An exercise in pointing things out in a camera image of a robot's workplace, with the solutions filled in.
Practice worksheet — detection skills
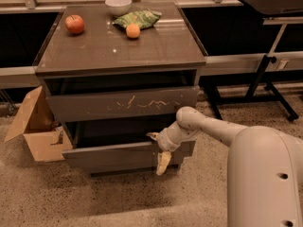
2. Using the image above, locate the grey top drawer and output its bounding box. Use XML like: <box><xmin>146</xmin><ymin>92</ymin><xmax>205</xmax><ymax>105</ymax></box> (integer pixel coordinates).
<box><xmin>46</xmin><ymin>86</ymin><xmax>200</xmax><ymax>122</ymax></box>

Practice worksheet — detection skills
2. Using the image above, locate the red apple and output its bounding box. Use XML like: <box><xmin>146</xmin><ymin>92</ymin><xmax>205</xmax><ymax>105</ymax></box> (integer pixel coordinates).
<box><xmin>64</xmin><ymin>15</ymin><xmax>84</xmax><ymax>34</ymax></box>

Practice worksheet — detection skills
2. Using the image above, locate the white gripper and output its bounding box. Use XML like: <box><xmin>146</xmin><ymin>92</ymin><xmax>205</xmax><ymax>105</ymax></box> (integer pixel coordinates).
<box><xmin>147</xmin><ymin>129</ymin><xmax>180</xmax><ymax>176</ymax></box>

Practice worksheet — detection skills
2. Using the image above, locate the open cardboard box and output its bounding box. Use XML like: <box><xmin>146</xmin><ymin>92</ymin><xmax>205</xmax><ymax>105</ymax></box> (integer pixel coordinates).
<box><xmin>5</xmin><ymin>86</ymin><xmax>73</xmax><ymax>162</ymax></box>

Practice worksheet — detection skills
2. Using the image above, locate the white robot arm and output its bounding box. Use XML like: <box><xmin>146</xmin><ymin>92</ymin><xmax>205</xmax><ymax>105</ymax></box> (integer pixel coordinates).
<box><xmin>148</xmin><ymin>107</ymin><xmax>303</xmax><ymax>227</ymax></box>

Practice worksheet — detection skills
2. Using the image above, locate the grey drawer cabinet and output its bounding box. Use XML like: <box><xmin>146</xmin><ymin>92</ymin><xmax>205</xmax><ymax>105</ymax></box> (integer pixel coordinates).
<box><xmin>32</xmin><ymin>1</ymin><xmax>209</xmax><ymax>177</ymax></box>

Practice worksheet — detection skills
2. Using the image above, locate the black side table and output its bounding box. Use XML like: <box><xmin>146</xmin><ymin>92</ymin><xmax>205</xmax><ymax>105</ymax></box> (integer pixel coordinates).
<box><xmin>205</xmin><ymin>0</ymin><xmax>302</xmax><ymax>121</ymax></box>

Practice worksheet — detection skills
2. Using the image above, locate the orange fruit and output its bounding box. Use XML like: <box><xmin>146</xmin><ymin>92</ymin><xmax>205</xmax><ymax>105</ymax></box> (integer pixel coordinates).
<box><xmin>126</xmin><ymin>24</ymin><xmax>140</xmax><ymax>39</ymax></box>

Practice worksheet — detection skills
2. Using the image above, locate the grey bottom drawer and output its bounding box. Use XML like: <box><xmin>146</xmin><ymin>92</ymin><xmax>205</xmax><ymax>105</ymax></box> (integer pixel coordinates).
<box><xmin>89</xmin><ymin>164</ymin><xmax>181</xmax><ymax>177</ymax></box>

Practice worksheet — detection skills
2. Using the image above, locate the grey drawer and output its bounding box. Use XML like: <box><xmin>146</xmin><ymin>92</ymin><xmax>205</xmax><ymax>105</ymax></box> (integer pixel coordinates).
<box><xmin>62</xmin><ymin>115</ymin><xmax>197</xmax><ymax>174</ymax></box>
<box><xmin>46</xmin><ymin>86</ymin><xmax>200</xmax><ymax>122</ymax></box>
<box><xmin>89</xmin><ymin>164</ymin><xmax>181</xmax><ymax>177</ymax></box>

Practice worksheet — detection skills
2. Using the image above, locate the white bowl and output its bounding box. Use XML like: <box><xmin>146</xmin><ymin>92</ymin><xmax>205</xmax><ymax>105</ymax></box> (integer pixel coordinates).
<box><xmin>105</xmin><ymin>0</ymin><xmax>132</xmax><ymax>16</ymax></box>

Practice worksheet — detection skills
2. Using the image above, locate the green chip bag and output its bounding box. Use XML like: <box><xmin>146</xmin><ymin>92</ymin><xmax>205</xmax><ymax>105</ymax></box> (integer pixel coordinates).
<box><xmin>113</xmin><ymin>10</ymin><xmax>162</xmax><ymax>29</ymax></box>

